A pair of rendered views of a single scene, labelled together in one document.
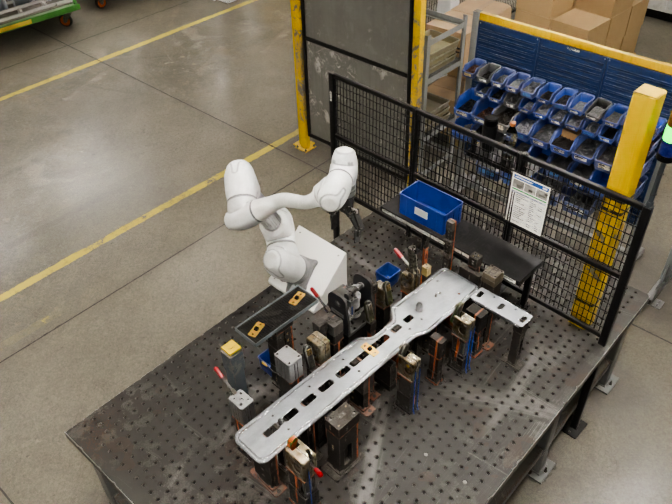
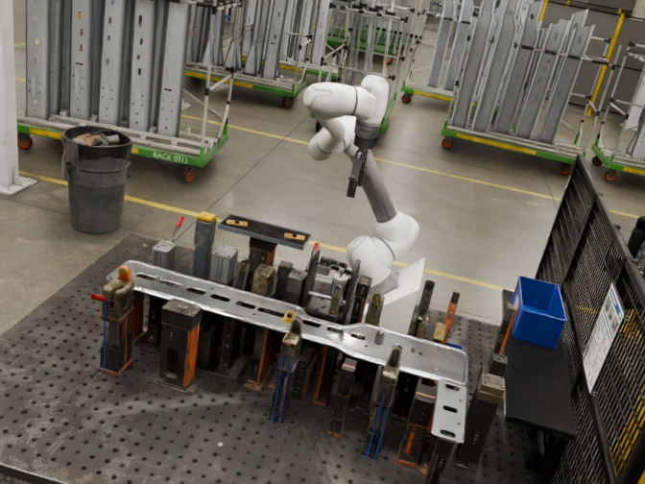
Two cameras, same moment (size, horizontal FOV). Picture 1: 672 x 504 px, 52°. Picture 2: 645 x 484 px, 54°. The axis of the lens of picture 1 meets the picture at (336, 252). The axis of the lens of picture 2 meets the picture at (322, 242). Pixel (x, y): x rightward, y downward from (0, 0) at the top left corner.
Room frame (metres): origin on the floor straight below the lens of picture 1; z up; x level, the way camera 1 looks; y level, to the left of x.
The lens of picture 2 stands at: (0.89, -1.82, 2.25)
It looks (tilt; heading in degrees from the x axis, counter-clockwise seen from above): 25 degrees down; 54
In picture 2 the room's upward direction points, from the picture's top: 10 degrees clockwise
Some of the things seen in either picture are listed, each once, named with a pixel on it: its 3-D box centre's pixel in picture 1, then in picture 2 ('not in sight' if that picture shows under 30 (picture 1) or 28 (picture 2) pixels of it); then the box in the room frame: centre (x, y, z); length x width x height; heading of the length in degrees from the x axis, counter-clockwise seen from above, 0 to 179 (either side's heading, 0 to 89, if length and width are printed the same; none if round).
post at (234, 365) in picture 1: (237, 383); (202, 265); (1.92, 0.45, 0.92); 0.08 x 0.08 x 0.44; 44
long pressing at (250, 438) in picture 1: (368, 353); (283, 317); (2.00, -0.13, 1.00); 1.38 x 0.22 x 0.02; 134
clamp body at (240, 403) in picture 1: (245, 425); (161, 284); (1.73, 0.40, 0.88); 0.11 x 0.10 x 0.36; 44
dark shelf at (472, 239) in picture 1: (457, 234); (533, 351); (2.79, -0.64, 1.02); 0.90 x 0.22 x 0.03; 44
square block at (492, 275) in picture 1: (488, 298); (478, 423); (2.44, -0.76, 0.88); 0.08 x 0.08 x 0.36; 44
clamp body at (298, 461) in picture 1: (303, 477); (117, 326); (1.48, 0.15, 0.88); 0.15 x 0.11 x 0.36; 44
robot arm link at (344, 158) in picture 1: (343, 167); (369, 98); (2.26, -0.04, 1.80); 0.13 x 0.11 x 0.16; 165
